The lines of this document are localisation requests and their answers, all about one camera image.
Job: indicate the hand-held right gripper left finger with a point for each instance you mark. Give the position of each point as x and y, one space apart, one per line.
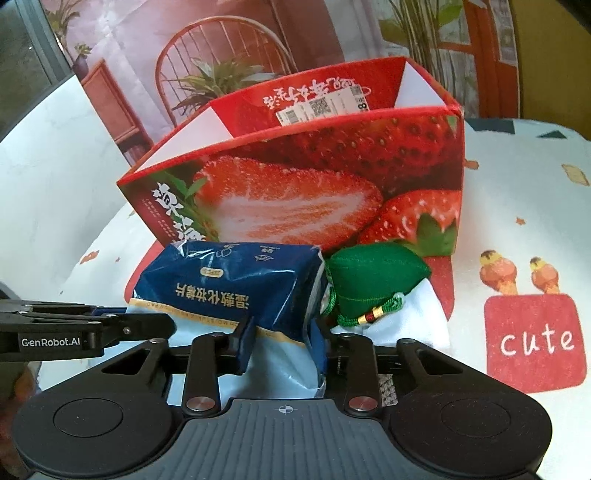
242 347

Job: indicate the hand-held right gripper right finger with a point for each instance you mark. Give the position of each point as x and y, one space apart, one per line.
318 350

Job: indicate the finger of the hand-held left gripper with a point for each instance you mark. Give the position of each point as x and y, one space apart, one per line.
147 325
108 311

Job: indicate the blue wet wipes packet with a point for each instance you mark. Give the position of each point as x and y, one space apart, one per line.
221 286

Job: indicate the white translucent bag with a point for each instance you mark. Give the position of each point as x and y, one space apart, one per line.
415 314

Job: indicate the red strawberry print box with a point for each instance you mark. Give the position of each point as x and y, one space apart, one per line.
323 194

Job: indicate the green fabric pouch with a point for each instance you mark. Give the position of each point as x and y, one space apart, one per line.
369 279

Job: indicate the wall poster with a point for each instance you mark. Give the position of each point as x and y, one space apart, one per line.
258 41

